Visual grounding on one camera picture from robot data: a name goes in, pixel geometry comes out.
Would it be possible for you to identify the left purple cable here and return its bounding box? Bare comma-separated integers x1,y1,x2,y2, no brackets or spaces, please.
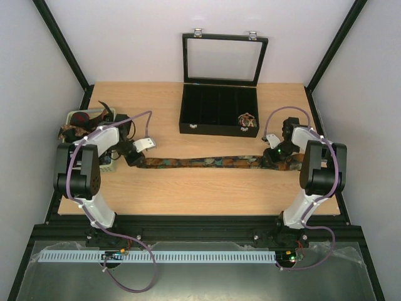
66,110,159,293

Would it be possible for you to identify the green perforated plastic basket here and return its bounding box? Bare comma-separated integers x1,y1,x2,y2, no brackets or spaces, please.
58,107,118,174

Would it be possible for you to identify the light blue cable duct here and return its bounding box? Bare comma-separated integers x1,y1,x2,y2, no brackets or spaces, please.
38,250,276,264

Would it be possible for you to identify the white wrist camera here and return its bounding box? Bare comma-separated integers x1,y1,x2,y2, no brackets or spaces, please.
262,134,281,149
133,137,156,153

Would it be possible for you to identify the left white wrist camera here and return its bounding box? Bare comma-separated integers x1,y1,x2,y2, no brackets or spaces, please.
133,137,156,153

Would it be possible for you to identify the rolled patterned tie in box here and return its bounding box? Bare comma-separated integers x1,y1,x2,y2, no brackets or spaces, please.
237,112,258,127

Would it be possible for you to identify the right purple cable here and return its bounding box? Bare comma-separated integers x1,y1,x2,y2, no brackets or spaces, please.
264,106,340,272

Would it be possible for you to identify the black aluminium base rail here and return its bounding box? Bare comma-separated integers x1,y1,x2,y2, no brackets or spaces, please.
30,215,365,250

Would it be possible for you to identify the pile of ties in basket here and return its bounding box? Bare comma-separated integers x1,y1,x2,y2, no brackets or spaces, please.
56,100,117,164

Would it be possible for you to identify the brown teal patterned tie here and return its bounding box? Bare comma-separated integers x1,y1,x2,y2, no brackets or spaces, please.
137,154,304,171

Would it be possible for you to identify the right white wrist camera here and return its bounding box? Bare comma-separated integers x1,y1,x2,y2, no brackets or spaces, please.
262,134,281,149

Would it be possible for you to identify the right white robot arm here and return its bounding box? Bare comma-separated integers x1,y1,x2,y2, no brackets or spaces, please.
262,117,347,246

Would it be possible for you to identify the purple cable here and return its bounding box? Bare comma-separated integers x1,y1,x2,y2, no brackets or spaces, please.
264,106,340,272
66,110,159,293

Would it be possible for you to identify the black compartment storage box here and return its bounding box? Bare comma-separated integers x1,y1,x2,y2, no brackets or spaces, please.
179,29,269,138

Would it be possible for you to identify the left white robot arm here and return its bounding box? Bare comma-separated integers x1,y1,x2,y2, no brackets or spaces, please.
53,111,156,229

